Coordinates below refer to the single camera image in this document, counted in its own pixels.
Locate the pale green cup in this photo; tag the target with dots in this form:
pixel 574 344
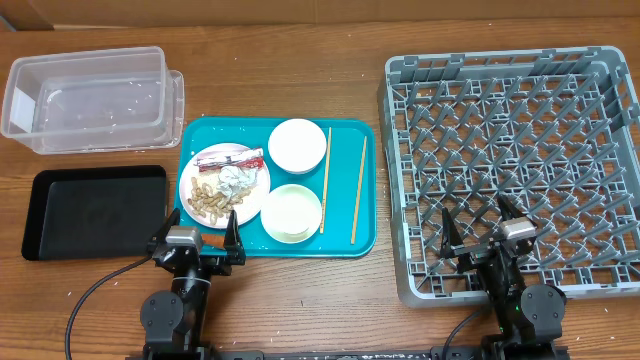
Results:
pixel 291 214

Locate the pink bowl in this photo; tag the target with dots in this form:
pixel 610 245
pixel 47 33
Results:
pixel 297 146

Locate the white tissue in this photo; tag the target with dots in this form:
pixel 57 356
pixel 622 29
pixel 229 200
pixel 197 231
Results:
pixel 233 180

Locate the orange carrot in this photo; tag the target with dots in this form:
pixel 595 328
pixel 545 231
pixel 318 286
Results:
pixel 214 240

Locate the pile of peanuts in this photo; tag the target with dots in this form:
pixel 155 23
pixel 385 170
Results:
pixel 211 204

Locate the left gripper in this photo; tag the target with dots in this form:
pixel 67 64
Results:
pixel 219 266

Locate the black plastic tray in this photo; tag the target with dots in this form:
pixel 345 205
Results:
pixel 94 212

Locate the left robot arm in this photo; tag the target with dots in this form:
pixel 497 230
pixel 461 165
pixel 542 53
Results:
pixel 173 320

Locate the clear plastic bin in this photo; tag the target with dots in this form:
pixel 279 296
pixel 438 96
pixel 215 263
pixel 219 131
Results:
pixel 94 101

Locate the grey dishwasher rack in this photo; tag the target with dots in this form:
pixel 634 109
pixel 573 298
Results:
pixel 555 130

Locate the red snack wrapper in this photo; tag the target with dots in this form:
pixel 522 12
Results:
pixel 216 160

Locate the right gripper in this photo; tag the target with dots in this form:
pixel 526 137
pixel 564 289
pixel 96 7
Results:
pixel 450 236

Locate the pink plate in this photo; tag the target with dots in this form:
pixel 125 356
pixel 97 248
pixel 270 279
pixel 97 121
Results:
pixel 245 211

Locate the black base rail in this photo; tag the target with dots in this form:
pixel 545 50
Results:
pixel 435 353

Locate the pile of rice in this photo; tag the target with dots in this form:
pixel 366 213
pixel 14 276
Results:
pixel 211 178

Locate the teal serving tray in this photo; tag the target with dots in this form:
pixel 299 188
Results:
pixel 346 147

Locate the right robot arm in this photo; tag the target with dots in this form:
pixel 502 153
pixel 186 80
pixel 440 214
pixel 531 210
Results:
pixel 529 316

